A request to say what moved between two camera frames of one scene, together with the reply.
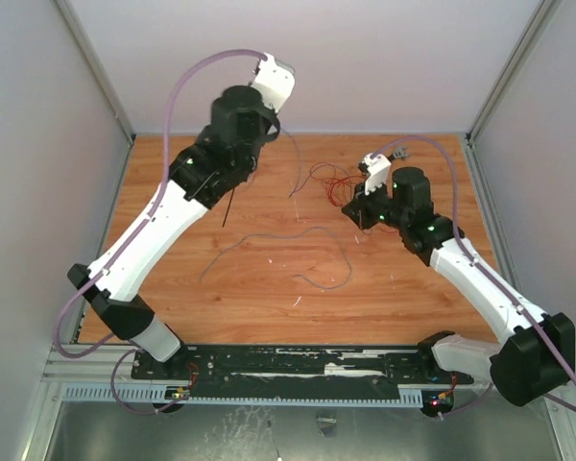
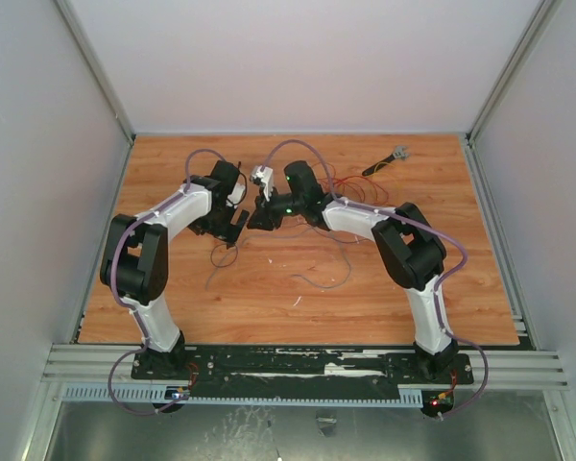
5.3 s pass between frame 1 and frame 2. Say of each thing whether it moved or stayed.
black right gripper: moved
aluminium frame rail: stayed
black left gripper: moved
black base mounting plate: stayed
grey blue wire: moved
